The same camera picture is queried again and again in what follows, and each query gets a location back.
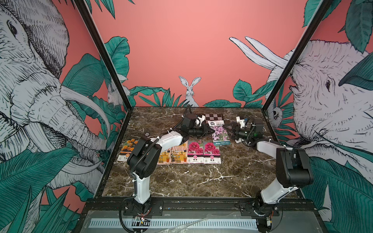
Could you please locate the pink flower seed packet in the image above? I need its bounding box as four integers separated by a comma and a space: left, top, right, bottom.
187, 139, 204, 164
203, 141, 221, 164

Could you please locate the sunflower shop seed packet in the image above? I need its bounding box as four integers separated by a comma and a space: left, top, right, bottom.
171, 142, 188, 164
157, 149, 172, 165

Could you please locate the purple flower seed packet front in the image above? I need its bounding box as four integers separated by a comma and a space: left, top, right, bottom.
208, 120, 231, 146

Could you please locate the orange marigold seed packet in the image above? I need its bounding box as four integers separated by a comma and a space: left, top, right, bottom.
117, 139, 138, 162

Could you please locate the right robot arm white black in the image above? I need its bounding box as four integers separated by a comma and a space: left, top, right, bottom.
223, 117, 314, 208

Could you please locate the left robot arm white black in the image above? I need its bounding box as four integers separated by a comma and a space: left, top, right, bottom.
127, 113, 215, 205

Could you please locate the checkered chess board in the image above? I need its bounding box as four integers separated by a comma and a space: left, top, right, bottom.
205, 113, 224, 121

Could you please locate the clear plastic wrap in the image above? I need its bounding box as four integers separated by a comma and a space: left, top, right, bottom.
158, 217, 209, 233

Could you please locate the white slotted vent strip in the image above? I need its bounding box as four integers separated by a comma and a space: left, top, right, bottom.
88, 218, 258, 230

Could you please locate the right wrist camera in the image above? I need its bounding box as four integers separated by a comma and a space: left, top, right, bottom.
236, 116, 246, 128

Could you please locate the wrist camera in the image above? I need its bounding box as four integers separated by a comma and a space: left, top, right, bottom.
236, 116, 246, 128
195, 115, 206, 127

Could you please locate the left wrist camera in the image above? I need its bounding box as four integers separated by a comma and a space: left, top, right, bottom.
195, 115, 206, 127

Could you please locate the black front mounting rail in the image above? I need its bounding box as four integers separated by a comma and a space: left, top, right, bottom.
82, 197, 316, 218

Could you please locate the right black frame post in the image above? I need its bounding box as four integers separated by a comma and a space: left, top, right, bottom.
261, 0, 333, 112

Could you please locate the black frame post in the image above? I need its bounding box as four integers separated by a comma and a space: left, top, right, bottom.
74, 0, 132, 110
261, 0, 333, 112

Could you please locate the left black frame post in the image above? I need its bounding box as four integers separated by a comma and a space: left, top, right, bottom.
74, 0, 132, 110

